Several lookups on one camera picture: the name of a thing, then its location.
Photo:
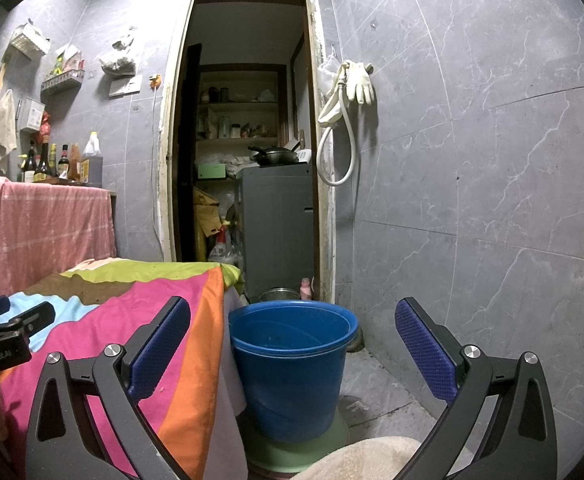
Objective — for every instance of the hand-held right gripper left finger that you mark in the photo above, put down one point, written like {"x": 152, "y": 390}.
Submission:
{"x": 157, "y": 350}

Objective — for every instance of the pink bottle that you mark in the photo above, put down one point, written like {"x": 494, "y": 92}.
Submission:
{"x": 306, "y": 290}

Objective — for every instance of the grey cabinet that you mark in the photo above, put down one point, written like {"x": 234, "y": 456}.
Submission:
{"x": 277, "y": 225}

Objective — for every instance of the blue plastic bucket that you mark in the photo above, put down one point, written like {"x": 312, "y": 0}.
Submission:
{"x": 292, "y": 380}

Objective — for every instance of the hanging bag of garlic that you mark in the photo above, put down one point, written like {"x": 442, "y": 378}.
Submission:
{"x": 118, "y": 60}

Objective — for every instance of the metal pot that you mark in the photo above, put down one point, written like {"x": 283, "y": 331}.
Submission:
{"x": 277, "y": 294}

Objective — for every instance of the orange wall hook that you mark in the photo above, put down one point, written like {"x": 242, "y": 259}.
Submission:
{"x": 156, "y": 80}

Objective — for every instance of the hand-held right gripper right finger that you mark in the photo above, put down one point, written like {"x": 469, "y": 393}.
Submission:
{"x": 424, "y": 350}

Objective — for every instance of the beige hanging rag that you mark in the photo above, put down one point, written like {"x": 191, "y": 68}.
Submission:
{"x": 3, "y": 120}

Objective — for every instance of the white wall socket panel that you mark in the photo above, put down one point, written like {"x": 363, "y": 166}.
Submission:
{"x": 125, "y": 85}

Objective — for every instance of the white wall basket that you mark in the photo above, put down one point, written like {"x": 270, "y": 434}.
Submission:
{"x": 31, "y": 40}

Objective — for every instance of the dark bottle with white label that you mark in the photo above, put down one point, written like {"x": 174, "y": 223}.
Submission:
{"x": 30, "y": 167}

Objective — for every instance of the white wall box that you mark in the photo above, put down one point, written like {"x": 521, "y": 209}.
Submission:
{"x": 32, "y": 114}

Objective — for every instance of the green round stool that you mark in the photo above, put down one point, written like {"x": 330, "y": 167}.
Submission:
{"x": 297, "y": 452}

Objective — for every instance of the large oil jug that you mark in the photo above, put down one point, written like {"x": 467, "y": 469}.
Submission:
{"x": 92, "y": 165}

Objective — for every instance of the orange brown sauce bottle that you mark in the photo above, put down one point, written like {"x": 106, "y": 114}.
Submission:
{"x": 75, "y": 162}

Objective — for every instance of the dark soy sauce bottle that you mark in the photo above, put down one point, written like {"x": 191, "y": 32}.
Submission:
{"x": 63, "y": 165}

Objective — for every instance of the green seasoning packet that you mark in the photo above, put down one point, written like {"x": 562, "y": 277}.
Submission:
{"x": 59, "y": 65}

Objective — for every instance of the wooden shelf unit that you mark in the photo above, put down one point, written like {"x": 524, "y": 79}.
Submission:
{"x": 237, "y": 105}

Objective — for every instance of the white sheet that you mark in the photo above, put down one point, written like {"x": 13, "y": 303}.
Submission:
{"x": 232, "y": 410}

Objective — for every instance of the pink checked cloth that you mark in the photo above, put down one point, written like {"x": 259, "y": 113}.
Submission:
{"x": 47, "y": 230}

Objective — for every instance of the beige seasoning packet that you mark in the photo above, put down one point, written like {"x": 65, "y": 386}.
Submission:
{"x": 73, "y": 57}

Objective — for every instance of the yellow bag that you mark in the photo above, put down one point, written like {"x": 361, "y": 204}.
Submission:
{"x": 206, "y": 215}

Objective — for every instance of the grey wall rack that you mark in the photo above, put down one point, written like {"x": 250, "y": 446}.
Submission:
{"x": 62, "y": 82}

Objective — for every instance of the beige fleece cloth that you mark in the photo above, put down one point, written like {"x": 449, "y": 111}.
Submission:
{"x": 361, "y": 460}

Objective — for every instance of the wooden door frame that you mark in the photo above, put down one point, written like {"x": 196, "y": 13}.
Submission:
{"x": 164, "y": 185}

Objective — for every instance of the dark bottle with yellow label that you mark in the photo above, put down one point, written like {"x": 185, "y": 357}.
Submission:
{"x": 43, "y": 165}

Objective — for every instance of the multicolour patchwork blanket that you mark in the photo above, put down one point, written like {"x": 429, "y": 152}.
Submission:
{"x": 122, "y": 310}

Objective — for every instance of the black wok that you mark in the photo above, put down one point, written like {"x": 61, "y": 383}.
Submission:
{"x": 272, "y": 156}

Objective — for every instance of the small white appliance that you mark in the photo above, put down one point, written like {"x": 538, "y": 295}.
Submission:
{"x": 303, "y": 156}

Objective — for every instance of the yellow slim bottle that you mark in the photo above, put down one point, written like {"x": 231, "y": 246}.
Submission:
{"x": 53, "y": 160}

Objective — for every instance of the white rubber glove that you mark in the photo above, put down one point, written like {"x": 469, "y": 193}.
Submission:
{"x": 360, "y": 82}

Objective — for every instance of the small green bottle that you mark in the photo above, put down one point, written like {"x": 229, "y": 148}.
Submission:
{"x": 21, "y": 170}

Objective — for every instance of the red hanging bag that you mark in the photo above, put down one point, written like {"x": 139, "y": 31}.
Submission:
{"x": 45, "y": 127}

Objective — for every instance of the green box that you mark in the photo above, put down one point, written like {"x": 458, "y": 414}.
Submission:
{"x": 211, "y": 172}

